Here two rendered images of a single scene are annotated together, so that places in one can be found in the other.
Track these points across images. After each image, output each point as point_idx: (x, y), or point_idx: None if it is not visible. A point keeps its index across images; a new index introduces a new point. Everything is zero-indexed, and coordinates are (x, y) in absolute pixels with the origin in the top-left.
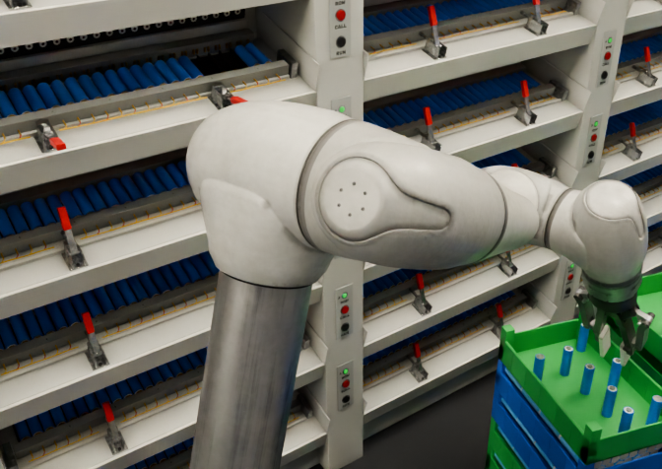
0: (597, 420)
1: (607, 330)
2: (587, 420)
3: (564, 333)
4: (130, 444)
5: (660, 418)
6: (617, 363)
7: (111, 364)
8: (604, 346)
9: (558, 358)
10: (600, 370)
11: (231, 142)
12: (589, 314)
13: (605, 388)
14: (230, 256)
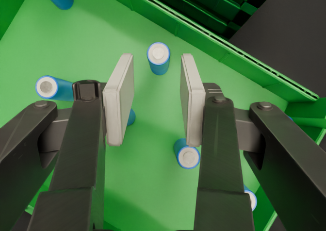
0: (176, 172)
1: (120, 109)
2: (162, 184)
3: None
4: None
5: (262, 92)
6: (160, 63)
7: None
8: (129, 107)
9: (40, 57)
10: (123, 38)
11: None
12: (24, 183)
13: (152, 81)
14: None
